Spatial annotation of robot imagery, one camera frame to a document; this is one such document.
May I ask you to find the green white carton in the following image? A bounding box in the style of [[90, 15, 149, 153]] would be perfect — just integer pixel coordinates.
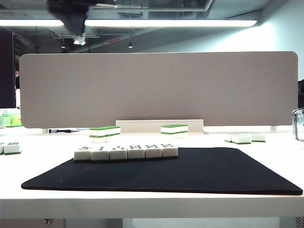
[[6, 113, 21, 127]]

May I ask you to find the beige desk divider panel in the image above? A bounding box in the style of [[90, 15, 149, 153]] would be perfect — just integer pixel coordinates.
[[19, 51, 299, 129]]

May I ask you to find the brown under-desk panel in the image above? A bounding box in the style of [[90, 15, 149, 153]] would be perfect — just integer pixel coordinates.
[[0, 218, 65, 228]]

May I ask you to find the red-centred bamboo mahjong tile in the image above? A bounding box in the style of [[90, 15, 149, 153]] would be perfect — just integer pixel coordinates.
[[144, 144, 163, 159]]

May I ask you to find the person behind divider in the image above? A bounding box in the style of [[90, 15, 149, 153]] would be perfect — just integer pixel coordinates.
[[14, 69, 21, 90]]

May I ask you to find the bird bamboo mahjong tile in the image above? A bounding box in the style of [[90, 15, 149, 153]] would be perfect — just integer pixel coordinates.
[[74, 146, 92, 162]]

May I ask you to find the face-up bamboo mahjong tile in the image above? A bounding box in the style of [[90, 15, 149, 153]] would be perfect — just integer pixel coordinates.
[[91, 146, 111, 161], [109, 145, 128, 160]]

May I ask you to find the black mouse mat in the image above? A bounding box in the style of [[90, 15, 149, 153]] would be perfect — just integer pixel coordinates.
[[20, 147, 304, 196]]

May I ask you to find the long ceiling light strip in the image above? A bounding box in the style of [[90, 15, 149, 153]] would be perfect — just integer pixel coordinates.
[[0, 19, 258, 28]]

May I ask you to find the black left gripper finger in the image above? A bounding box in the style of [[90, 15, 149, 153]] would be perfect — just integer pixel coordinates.
[[63, 18, 80, 45], [76, 17, 87, 46]]

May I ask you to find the red-topped bamboo mahjong tile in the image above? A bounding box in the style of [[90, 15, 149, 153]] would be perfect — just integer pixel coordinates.
[[161, 143, 179, 158]]

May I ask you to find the black chair back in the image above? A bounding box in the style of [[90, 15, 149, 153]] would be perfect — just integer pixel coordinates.
[[298, 79, 304, 110]]

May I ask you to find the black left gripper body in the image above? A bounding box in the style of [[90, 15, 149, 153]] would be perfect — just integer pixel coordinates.
[[47, 0, 95, 21]]

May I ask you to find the pale green box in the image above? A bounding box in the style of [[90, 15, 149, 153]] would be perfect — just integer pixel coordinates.
[[0, 115, 11, 128]]

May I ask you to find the black monitor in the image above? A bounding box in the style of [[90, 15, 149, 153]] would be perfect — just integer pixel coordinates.
[[0, 27, 15, 109]]

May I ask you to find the clear plastic container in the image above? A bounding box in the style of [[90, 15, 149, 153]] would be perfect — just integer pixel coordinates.
[[292, 107, 304, 143]]

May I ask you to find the six bamboo mahjong tile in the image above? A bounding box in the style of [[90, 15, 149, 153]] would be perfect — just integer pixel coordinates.
[[3, 142, 22, 155]]

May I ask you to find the nine bamboo mahjong tile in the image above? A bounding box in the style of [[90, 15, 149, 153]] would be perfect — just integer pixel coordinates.
[[127, 144, 146, 160]]

